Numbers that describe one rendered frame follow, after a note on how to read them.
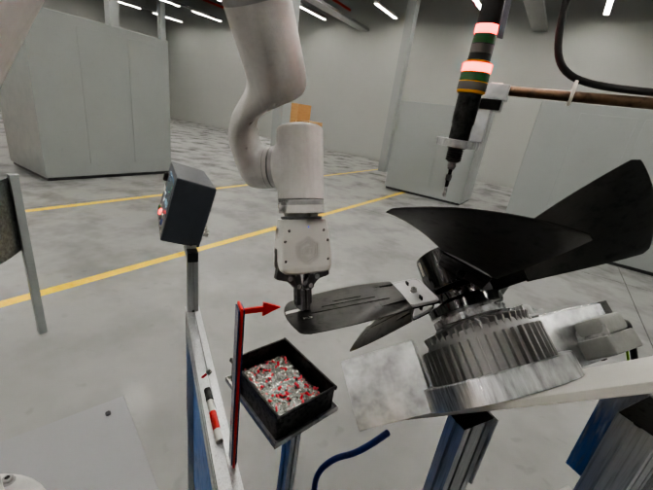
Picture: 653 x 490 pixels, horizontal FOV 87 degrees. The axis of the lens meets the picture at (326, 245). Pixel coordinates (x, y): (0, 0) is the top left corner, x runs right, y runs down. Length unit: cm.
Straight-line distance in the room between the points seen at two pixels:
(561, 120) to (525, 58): 711
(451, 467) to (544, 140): 553
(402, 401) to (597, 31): 1271
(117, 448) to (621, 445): 72
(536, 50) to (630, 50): 217
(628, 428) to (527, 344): 15
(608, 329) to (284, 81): 76
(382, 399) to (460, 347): 18
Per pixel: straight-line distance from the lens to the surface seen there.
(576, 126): 611
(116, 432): 69
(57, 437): 72
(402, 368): 71
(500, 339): 66
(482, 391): 62
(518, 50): 1316
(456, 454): 89
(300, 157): 60
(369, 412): 73
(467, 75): 62
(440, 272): 71
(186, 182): 104
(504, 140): 1287
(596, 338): 88
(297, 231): 61
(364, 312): 63
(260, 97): 55
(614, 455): 68
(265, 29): 52
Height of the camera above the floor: 147
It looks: 21 degrees down
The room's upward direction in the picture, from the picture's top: 8 degrees clockwise
